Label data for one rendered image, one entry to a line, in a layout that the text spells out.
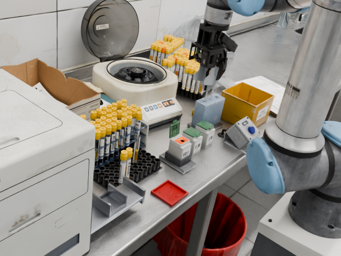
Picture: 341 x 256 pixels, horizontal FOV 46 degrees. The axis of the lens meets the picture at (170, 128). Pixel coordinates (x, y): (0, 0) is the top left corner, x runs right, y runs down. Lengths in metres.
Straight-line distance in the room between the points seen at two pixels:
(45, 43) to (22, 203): 0.82
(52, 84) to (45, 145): 0.66
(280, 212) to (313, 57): 0.43
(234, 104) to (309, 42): 0.66
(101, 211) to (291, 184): 0.39
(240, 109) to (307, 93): 0.61
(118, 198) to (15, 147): 0.35
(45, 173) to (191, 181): 0.51
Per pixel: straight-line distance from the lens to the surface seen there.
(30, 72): 1.29
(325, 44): 0.70
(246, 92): 1.44
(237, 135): 1.21
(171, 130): 1.06
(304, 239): 0.95
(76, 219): 0.75
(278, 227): 0.96
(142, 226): 0.91
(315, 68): 0.72
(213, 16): 1.10
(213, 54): 1.12
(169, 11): 1.80
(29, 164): 0.61
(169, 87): 1.29
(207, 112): 1.24
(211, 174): 1.10
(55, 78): 1.24
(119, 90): 1.22
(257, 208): 2.45
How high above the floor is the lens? 1.52
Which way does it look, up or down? 30 degrees down
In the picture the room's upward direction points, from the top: 10 degrees clockwise
